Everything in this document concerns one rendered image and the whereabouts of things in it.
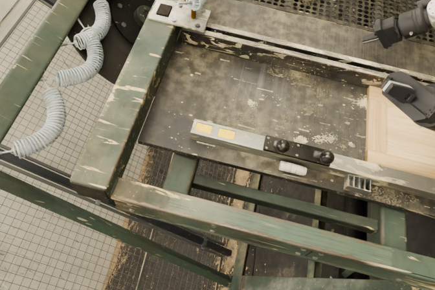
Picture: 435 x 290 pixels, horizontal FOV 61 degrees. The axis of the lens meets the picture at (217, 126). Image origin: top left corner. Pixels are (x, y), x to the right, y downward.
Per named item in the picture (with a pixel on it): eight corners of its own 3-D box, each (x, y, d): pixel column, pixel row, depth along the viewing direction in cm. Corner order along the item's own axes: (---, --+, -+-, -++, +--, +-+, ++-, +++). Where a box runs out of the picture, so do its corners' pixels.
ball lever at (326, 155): (321, 162, 108) (334, 166, 95) (309, 159, 109) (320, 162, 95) (324, 149, 109) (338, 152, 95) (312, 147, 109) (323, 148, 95)
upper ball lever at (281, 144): (281, 152, 109) (289, 155, 96) (269, 149, 109) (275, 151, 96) (285, 140, 109) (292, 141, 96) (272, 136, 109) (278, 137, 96)
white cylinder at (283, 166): (278, 171, 109) (303, 178, 109) (279, 167, 107) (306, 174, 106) (279, 162, 111) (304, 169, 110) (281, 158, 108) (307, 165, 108)
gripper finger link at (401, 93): (392, 78, 64) (412, 87, 67) (380, 93, 66) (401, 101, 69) (398, 83, 63) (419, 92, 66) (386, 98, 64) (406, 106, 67)
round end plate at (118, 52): (190, 123, 175) (24, 21, 139) (184, 126, 179) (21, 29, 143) (226, 10, 215) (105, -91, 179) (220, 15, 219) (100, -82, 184)
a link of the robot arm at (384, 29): (386, 37, 137) (421, 25, 129) (386, 56, 132) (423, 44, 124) (373, 13, 130) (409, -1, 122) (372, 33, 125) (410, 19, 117)
